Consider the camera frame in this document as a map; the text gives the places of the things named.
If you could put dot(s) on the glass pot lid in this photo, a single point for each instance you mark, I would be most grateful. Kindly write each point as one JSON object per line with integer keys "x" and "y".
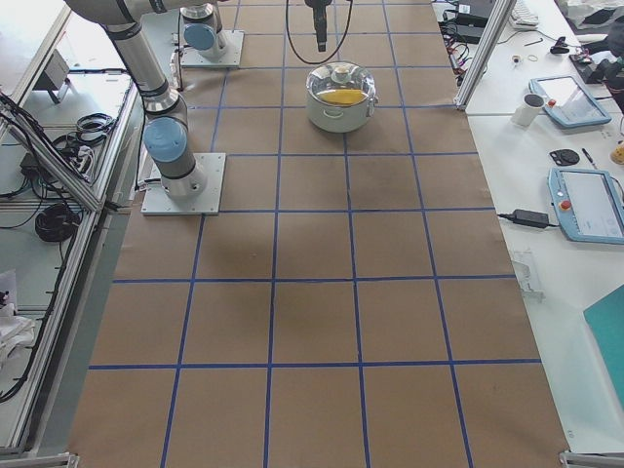
{"x": 341, "y": 83}

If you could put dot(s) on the pale green metal pot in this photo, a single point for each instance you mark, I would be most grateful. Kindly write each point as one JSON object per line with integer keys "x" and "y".
{"x": 337, "y": 119}

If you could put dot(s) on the white mug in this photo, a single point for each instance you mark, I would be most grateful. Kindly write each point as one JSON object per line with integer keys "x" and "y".
{"x": 527, "y": 111}

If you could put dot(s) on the far blue teach pendant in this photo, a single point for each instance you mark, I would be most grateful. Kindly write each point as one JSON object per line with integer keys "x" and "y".
{"x": 568, "y": 102}

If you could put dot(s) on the blue teach pendant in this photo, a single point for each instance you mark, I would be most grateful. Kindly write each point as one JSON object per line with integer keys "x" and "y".
{"x": 587, "y": 205}
{"x": 568, "y": 102}

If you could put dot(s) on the black round desk object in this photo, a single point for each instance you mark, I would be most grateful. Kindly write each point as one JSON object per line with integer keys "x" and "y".
{"x": 564, "y": 157}

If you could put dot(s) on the black power adapter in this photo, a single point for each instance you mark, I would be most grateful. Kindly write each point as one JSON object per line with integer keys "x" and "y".
{"x": 530, "y": 218}

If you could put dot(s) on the yellow toy on desk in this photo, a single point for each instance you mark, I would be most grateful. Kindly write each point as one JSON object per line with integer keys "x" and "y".
{"x": 617, "y": 154}

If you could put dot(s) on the near blue teach pendant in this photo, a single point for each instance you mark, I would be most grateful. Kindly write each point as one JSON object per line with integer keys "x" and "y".
{"x": 587, "y": 205}

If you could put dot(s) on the teal board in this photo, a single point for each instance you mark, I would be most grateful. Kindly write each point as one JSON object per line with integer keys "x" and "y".
{"x": 605, "y": 320}

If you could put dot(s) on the aluminium frame post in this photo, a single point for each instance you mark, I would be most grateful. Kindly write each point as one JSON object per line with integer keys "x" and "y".
{"x": 501, "y": 11}

